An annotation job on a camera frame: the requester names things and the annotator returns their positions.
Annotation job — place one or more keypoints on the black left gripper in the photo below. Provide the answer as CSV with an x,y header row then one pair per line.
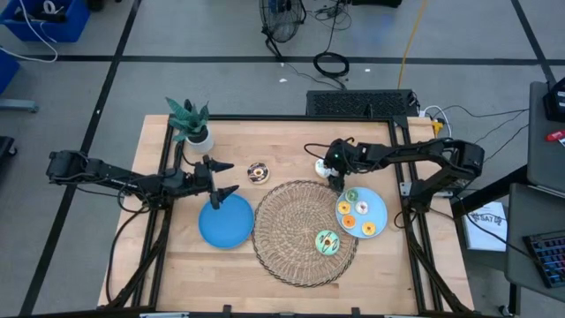
x,y
207,181

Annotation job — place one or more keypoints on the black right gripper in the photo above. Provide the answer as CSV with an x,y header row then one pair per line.
x,y
342,171

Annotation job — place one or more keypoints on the large white blue-drizzled donut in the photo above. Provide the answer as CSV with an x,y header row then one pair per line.
x,y
320,168

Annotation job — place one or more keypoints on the small lemon yellow donut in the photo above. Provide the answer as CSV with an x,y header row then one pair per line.
x,y
340,211

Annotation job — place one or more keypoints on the large chocolate white-drizzled donut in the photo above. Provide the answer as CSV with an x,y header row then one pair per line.
x,y
253,179

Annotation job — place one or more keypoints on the small white colourful-sprinkled donut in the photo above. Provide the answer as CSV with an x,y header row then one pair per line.
x,y
358,210

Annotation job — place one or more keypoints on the small orange crumb donut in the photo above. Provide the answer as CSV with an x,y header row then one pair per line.
x,y
345,224

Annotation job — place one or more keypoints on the small orange-yellow sprinkled donut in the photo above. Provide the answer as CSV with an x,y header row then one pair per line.
x,y
365,232

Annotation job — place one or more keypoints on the large mint chocolate-drizzled donut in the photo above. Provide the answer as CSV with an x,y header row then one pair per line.
x,y
324,248

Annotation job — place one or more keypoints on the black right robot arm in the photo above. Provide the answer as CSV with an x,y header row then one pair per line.
x,y
397,152

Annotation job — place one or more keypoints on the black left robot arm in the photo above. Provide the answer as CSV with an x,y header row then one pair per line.
x,y
110,174

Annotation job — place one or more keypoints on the white plant pot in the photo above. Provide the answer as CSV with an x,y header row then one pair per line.
x,y
205,145

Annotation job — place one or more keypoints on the dark blue plate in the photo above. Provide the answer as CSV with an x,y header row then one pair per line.
x,y
226,221

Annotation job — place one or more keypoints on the light blue plate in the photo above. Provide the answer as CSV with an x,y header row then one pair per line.
x,y
377,207

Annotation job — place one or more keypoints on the green leafy plant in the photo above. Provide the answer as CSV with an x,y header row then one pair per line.
x,y
187,119

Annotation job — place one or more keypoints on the round woven straw placemat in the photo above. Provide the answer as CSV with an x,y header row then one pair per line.
x,y
291,247

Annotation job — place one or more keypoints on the black perforated case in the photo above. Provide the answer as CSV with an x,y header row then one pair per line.
x,y
353,103

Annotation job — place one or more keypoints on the yellow power plug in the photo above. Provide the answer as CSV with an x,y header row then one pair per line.
x,y
437,128

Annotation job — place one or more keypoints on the white printed booklet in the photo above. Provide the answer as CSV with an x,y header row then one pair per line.
x,y
485,229

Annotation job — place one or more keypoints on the black floor fan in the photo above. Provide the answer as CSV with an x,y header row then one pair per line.
x,y
282,17

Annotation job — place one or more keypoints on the grey desk top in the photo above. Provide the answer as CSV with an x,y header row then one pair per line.
x,y
525,265
545,154

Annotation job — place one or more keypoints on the grey metal foot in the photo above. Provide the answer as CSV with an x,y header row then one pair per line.
x,y
17,105

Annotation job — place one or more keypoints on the black chair base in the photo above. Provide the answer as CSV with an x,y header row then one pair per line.
x,y
5,148

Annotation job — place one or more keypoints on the red desk item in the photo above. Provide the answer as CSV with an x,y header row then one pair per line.
x,y
555,135

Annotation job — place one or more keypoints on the black backlit keyboard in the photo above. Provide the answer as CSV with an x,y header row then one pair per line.
x,y
549,260

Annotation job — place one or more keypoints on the black desk device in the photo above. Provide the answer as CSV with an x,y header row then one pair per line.
x,y
556,103

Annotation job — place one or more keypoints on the blue storage bin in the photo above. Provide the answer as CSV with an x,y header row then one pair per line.
x,y
44,26
8,70

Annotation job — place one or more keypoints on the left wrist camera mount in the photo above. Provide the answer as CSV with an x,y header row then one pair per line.
x,y
198,176

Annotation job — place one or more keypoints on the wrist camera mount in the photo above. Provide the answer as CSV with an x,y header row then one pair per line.
x,y
336,155
198,176

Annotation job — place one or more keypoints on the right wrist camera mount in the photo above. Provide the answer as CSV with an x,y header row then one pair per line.
x,y
336,155

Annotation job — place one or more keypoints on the black aluminium table frame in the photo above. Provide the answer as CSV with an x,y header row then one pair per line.
x,y
287,118

